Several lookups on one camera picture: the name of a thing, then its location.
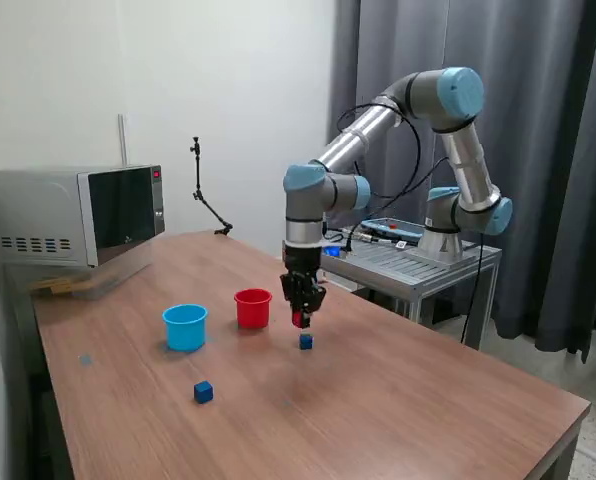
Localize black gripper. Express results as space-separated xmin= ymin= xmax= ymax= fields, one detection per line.
xmin=279 ymin=246 xmax=328 ymax=330

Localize red plastic cup bin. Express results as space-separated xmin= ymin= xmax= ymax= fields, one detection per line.
xmin=233 ymin=288 xmax=274 ymax=331

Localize blue plastic cup bin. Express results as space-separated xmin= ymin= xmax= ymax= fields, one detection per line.
xmin=161 ymin=302 xmax=210 ymax=353

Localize aluminium robot stand table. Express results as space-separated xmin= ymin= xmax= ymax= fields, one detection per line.
xmin=281 ymin=228 xmax=504 ymax=352

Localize robot teach pendant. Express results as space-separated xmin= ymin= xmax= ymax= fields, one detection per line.
xmin=359 ymin=216 xmax=425 ymax=242

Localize white vertical pole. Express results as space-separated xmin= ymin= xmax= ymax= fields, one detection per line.
xmin=117 ymin=113 xmax=129 ymax=168

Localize wooden pieces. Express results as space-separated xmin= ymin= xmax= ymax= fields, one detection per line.
xmin=27 ymin=277 xmax=92 ymax=297

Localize silver microwave oven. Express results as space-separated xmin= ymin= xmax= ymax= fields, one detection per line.
xmin=0 ymin=163 xmax=167 ymax=270

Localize dark grey curtain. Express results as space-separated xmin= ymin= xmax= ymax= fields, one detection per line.
xmin=325 ymin=0 xmax=596 ymax=364

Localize black cable with metal connector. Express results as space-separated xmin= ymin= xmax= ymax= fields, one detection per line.
xmin=325 ymin=226 xmax=405 ymax=252

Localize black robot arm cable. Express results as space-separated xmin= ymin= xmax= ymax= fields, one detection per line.
xmin=322 ymin=101 xmax=452 ymax=236

